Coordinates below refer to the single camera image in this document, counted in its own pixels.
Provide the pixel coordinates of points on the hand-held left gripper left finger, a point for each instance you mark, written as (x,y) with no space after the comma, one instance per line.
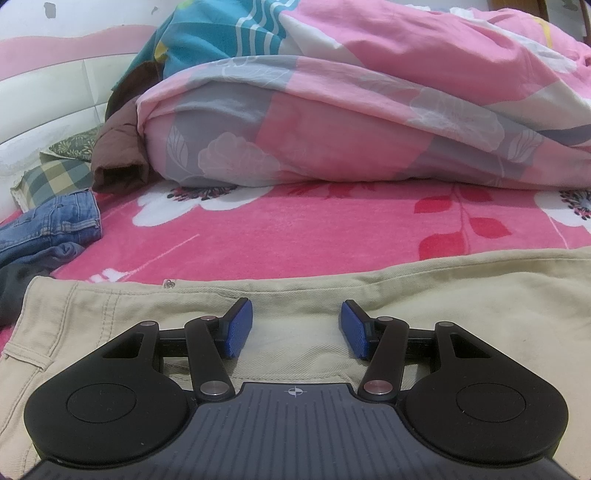
(238,328)

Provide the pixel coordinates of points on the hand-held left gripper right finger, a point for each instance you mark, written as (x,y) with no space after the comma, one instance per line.
(355,330)

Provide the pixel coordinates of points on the beige pants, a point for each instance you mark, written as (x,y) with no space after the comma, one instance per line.
(300,286)

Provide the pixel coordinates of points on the pink floral fleece blanket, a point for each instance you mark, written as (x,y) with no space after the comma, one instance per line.
(323,221)

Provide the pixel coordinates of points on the brown jacket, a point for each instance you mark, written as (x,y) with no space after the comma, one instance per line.
(115,152)

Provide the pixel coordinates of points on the pink and teal floral duvet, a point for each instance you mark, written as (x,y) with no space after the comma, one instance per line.
(369,115)

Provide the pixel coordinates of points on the blue jeans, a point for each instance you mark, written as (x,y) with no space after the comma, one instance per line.
(51,221)

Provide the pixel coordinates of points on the dark grey cloth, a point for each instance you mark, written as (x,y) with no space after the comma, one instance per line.
(14,286)

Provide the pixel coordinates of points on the plaid pillow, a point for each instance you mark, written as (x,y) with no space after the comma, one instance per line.
(51,180)

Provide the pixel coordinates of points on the green leaf-pattern pillow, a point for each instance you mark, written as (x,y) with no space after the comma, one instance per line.
(78,145)

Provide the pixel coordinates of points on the pink and white headboard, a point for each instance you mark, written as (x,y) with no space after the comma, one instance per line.
(46,92)

